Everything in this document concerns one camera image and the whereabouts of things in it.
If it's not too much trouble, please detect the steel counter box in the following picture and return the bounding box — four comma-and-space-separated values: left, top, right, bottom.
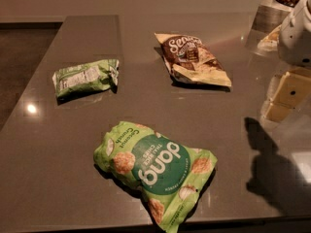
252, 0, 293, 33

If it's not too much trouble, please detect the brown chip bag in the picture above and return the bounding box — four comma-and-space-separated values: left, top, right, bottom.
155, 33, 232, 87

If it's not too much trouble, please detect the small crumpled green snack bag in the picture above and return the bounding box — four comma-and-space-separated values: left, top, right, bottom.
52, 59, 120, 99

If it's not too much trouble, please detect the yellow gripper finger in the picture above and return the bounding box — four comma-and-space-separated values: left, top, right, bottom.
258, 25, 281, 51
263, 69, 311, 122

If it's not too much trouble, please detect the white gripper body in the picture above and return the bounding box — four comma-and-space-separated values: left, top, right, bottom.
278, 0, 311, 67

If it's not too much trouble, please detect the green rice chip bag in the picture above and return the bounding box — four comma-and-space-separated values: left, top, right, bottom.
93, 121, 217, 233

